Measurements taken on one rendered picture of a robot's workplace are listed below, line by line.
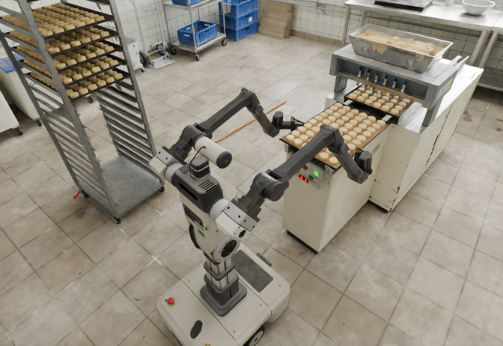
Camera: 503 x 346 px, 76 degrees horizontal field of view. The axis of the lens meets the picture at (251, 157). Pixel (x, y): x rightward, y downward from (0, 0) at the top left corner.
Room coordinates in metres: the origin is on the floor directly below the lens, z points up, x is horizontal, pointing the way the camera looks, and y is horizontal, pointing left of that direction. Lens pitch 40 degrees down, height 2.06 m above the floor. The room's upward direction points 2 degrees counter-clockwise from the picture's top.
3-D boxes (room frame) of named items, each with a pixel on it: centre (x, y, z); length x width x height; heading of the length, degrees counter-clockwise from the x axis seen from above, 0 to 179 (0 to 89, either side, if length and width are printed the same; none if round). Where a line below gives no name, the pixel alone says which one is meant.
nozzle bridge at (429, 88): (2.01, -0.95, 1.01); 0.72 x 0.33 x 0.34; 44
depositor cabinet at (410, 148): (2.34, -1.29, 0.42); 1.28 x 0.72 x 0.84; 134
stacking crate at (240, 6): (6.01, 0.15, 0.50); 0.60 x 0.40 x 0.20; 142
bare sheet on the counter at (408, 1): (4.38, -2.01, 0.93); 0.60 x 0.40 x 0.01; 51
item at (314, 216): (1.66, -0.58, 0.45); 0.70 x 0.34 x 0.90; 134
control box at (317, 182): (1.41, -0.32, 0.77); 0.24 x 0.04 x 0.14; 44
